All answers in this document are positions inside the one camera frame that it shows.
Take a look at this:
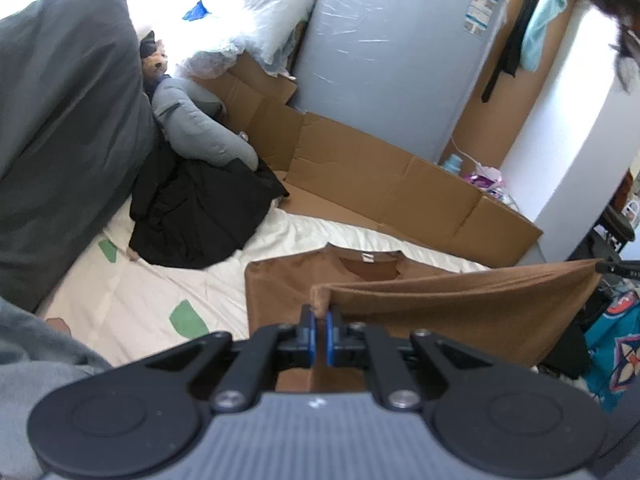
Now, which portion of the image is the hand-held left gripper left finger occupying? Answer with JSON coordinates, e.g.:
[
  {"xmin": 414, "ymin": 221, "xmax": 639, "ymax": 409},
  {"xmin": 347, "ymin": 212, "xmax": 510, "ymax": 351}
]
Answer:
[{"xmin": 145, "ymin": 304, "xmax": 317, "ymax": 411}]

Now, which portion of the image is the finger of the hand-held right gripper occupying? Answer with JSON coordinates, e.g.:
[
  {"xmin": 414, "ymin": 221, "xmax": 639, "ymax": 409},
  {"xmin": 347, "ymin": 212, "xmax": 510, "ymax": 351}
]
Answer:
[{"xmin": 594, "ymin": 259, "xmax": 640, "ymax": 279}]

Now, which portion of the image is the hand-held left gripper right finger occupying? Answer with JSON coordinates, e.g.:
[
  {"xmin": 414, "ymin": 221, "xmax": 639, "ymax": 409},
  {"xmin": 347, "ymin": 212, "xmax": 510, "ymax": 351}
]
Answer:
[{"xmin": 325, "ymin": 309, "xmax": 501, "ymax": 410}]

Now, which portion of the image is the brown t-shirt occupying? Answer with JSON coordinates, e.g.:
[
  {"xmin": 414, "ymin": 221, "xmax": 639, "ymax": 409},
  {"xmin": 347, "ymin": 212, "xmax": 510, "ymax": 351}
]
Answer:
[{"xmin": 244, "ymin": 242, "xmax": 608, "ymax": 393}]

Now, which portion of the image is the black round stool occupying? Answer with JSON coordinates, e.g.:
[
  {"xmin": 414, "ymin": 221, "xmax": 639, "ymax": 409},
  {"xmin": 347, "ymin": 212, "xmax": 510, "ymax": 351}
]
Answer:
[{"xmin": 597, "ymin": 202, "xmax": 638, "ymax": 256}]

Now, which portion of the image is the teal printed blanket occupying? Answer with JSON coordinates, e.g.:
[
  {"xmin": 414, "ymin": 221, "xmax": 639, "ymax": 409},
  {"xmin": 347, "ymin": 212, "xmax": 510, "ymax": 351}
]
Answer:
[{"xmin": 582, "ymin": 290, "xmax": 640, "ymax": 413}]

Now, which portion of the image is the black folded garment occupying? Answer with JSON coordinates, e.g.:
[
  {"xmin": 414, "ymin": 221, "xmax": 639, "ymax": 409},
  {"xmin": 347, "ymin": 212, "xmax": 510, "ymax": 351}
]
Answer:
[{"xmin": 540, "ymin": 317, "xmax": 593, "ymax": 381}]

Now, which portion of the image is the flattened cardboard sheet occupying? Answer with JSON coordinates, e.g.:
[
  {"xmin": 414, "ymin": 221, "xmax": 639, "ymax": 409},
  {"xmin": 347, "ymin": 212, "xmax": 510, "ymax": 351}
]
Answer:
[{"xmin": 192, "ymin": 52, "xmax": 545, "ymax": 268}]

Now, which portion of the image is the purple white plastic bag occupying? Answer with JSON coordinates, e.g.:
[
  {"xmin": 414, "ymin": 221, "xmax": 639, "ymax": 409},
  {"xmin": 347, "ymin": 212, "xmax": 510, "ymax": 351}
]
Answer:
[{"xmin": 462, "ymin": 162, "xmax": 508, "ymax": 201}]

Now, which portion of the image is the black jacket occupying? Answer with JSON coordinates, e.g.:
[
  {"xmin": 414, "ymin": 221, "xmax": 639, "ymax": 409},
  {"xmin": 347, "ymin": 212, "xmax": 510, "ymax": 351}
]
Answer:
[{"xmin": 129, "ymin": 130, "xmax": 291, "ymax": 270}]

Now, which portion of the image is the cream printed bedsheet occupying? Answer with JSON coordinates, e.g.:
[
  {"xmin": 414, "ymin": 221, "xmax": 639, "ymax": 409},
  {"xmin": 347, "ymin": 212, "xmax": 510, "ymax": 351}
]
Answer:
[{"xmin": 35, "ymin": 195, "xmax": 493, "ymax": 368}]

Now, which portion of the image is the brown wooden wardrobe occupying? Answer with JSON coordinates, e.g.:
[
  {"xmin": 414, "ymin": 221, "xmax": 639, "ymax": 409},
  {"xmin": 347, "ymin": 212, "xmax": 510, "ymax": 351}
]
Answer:
[{"xmin": 450, "ymin": 0, "xmax": 581, "ymax": 171}]

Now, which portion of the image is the black hanging garment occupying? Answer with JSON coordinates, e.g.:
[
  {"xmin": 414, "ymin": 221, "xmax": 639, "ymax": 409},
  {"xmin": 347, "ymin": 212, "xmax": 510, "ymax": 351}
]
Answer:
[{"xmin": 481, "ymin": 0, "xmax": 548, "ymax": 106}]

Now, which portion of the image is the teal hanging garment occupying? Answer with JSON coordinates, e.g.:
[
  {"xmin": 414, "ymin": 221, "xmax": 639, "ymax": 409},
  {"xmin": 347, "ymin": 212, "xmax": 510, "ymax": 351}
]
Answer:
[{"xmin": 520, "ymin": 0, "xmax": 583, "ymax": 73}]

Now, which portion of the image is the person's blue jeans leg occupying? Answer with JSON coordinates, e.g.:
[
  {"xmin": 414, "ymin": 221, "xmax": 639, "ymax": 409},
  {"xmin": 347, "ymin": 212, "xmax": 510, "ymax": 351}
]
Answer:
[{"xmin": 0, "ymin": 296, "xmax": 113, "ymax": 480}]

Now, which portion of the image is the grey plastic-wrapped mattress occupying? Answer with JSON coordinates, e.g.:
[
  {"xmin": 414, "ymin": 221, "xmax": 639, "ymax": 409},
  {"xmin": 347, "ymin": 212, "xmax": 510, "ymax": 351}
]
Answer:
[{"xmin": 290, "ymin": 0, "xmax": 511, "ymax": 163}]

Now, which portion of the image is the brown plush toy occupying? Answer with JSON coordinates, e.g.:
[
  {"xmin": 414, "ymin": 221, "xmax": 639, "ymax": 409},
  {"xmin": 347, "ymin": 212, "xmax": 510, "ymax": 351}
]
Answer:
[{"xmin": 139, "ymin": 30, "xmax": 168, "ymax": 96}]

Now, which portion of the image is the dark grey pillow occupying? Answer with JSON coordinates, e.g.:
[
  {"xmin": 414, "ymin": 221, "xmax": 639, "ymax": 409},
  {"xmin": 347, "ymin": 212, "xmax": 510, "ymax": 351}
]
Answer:
[{"xmin": 0, "ymin": 0, "xmax": 158, "ymax": 313}]

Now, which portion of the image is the white plastic-wrapped pillow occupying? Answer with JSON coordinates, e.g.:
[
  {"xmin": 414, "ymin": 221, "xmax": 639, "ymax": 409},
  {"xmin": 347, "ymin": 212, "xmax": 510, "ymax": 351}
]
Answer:
[{"xmin": 120, "ymin": 0, "xmax": 326, "ymax": 78}]

